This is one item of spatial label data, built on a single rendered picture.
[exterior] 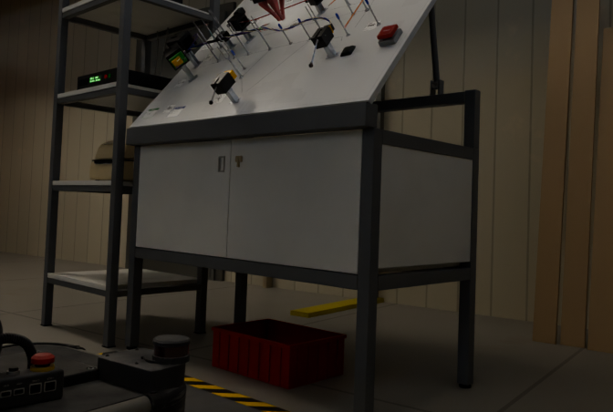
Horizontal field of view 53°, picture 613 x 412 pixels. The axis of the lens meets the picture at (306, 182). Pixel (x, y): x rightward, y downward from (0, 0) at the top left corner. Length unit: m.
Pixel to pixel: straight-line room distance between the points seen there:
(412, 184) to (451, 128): 2.06
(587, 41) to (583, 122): 0.41
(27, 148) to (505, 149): 4.96
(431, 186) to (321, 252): 0.41
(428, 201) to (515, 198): 1.83
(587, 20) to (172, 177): 2.15
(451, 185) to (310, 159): 0.48
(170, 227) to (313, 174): 0.72
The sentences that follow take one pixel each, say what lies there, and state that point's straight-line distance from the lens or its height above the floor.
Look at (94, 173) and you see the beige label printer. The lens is 2.79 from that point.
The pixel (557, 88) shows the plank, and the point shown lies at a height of 1.21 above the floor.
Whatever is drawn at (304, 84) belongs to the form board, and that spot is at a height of 0.96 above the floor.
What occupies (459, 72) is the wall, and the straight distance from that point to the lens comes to 3.91.
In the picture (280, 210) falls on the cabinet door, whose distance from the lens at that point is 1.89.
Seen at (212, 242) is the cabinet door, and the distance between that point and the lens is 2.13.
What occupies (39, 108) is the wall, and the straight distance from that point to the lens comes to 6.95.
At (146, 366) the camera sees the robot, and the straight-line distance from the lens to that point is 1.18.
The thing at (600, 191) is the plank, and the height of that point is 0.70.
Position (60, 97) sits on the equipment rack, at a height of 1.04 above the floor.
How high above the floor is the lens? 0.57
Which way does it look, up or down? 3 degrees up
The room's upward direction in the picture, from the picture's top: 2 degrees clockwise
